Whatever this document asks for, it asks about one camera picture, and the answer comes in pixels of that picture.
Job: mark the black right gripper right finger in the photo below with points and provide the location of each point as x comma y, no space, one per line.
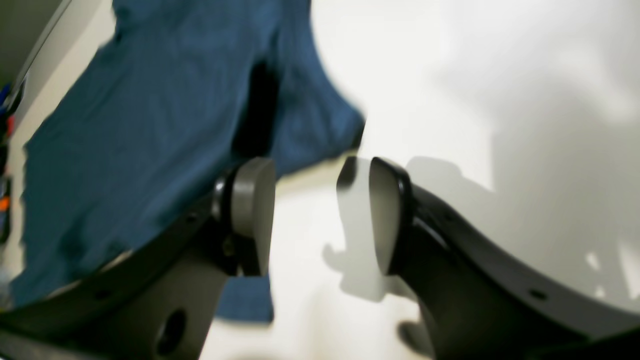
479,302

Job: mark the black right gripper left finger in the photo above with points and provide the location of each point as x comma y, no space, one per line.
157,304

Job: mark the dark blue T-shirt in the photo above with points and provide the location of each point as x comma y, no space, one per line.
183,90

